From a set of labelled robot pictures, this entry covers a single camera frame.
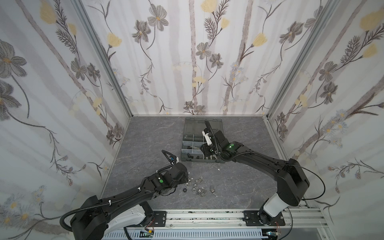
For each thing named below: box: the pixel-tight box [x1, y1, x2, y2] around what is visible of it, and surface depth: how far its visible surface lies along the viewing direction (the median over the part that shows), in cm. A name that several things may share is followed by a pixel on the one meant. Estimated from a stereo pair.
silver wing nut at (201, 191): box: [197, 187, 205, 197], surface depth 84 cm
